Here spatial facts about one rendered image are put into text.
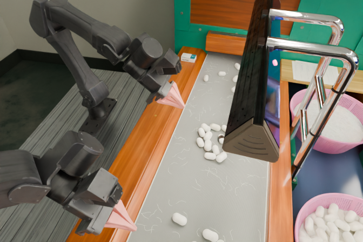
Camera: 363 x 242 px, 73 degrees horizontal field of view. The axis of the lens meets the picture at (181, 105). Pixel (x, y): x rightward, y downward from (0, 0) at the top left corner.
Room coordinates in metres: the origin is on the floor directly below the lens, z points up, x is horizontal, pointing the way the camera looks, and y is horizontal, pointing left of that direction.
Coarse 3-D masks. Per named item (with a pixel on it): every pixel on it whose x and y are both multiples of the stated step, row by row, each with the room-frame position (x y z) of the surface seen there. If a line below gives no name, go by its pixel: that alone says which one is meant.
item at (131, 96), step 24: (96, 72) 0.97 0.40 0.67; (120, 72) 0.97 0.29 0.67; (72, 96) 0.80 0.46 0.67; (120, 96) 0.80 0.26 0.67; (144, 96) 0.80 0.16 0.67; (48, 120) 0.66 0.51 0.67; (72, 120) 0.66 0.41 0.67; (120, 120) 0.66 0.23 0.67; (24, 144) 0.54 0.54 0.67; (48, 144) 0.54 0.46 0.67; (120, 144) 0.54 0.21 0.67; (96, 168) 0.45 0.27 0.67; (0, 216) 0.29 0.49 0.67; (24, 216) 0.29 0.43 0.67; (48, 216) 0.29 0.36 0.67; (72, 216) 0.29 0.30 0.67; (0, 240) 0.23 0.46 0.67; (24, 240) 0.23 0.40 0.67; (48, 240) 0.23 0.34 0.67
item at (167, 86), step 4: (172, 80) 0.56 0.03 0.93; (168, 84) 0.54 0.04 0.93; (172, 84) 0.55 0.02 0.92; (176, 84) 0.56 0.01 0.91; (164, 88) 0.52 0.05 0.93; (168, 88) 0.53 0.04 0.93; (176, 88) 0.55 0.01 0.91; (164, 92) 0.51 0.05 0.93; (176, 92) 0.54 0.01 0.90; (156, 96) 0.51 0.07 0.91; (160, 96) 0.50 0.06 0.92; (164, 96) 0.50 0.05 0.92; (180, 96) 0.55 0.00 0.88; (172, 100) 0.55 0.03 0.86; (184, 104) 0.54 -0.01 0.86
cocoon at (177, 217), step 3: (174, 213) 0.26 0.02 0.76; (177, 213) 0.26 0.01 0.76; (174, 216) 0.25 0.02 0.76; (177, 216) 0.25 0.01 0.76; (180, 216) 0.25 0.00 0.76; (183, 216) 0.26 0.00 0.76; (174, 219) 0.25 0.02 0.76; (177, 219) 0.25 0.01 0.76; (180, 219) 0.25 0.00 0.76; (183, 219) 0.25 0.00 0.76; (186, 219) 0.25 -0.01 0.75; (177, 222) 0.24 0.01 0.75; (180, 222) 0.24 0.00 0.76; (183, 222) 0.24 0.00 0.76; (186, 222) 0.24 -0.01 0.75
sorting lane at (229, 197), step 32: (224, 64) 0.93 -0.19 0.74; (192, 96) 0.71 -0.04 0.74; (224, 96) 0.71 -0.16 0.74; (192, 128) 0.55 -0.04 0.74; (192, 160) 0.42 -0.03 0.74; (224, 160) 0.42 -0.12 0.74; (256, 160) 0.42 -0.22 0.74; (160, 192) 0.32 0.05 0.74; (192, 192) 0.32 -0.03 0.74; (224, 192) 0.32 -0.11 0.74; (256, 192) 0.32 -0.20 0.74; (160, 224) 0.24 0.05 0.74; (192, 224) 0.24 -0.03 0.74; (224, 224) 0.24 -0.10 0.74; (256, 224) 0.24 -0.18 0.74
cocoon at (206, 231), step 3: (204, 231) 0.22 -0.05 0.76; (207, 231) 0.22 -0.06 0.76; (210, 231) 0.22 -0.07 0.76; (204, 234) 0.21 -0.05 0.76; (207, 234) 0.21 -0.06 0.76; (210, 234) 0.21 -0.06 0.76; (213, 234) 0.21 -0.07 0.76; (216, 234) 0.21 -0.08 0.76; (204, 237) 0.21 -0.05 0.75; (207, 237) 0.21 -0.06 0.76; (210, 237) 0.21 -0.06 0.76; (213, 237) 0.21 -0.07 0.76; (216, 237) 0.21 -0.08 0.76; (210, 240) 0.21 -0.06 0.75; (213, 240) 0.20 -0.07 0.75; (216, 240) 0.20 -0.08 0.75
